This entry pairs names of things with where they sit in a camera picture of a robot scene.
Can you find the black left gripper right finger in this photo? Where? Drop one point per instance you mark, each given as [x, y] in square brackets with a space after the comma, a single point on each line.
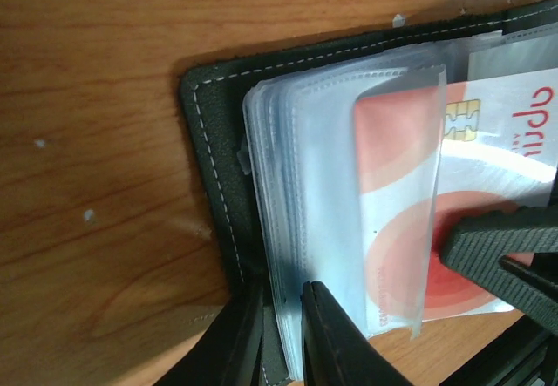
[334, 350]

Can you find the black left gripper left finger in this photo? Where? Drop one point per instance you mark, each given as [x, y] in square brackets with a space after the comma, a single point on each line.
[230, 351]

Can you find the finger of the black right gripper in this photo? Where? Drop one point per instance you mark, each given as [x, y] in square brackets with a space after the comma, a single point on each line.
[512, 256]

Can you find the red white credit cards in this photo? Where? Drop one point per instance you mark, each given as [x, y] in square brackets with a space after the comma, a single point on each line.
[430, 156]

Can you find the black card holder wallet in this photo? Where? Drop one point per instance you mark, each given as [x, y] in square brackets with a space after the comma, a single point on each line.
[275, 138]

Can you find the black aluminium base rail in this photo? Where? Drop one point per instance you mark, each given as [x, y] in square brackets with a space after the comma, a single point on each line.
[524, 354]

